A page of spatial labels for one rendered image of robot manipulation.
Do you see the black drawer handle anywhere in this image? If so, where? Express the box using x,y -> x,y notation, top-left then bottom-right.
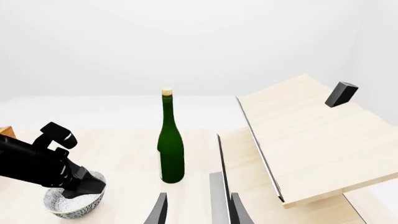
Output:
324,81 -> 359,108

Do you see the green glass bottle with cork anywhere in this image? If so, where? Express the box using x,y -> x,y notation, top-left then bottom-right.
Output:
157,86 -> 185,185

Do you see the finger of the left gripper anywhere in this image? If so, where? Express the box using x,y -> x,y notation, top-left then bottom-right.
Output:
62,170 -> 107,200

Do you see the patterned black and white bowl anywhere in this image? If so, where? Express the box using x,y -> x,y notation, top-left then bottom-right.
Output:
43,170 -> 108,220

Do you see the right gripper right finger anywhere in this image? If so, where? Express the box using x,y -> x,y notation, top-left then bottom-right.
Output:
229,192 -> 253,224

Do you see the brown wooden object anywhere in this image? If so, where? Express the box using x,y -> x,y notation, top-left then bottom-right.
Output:
0,125 -> 16,139

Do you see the pale wooden drawer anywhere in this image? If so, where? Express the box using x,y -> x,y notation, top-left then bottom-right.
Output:
235,73 -> 398,209

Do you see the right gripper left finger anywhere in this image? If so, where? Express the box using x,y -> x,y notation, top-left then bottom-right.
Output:
143,192 -> 169,224

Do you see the pale wooden cabinet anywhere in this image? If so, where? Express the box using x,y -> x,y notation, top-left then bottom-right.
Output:
209,73 -> 398,224

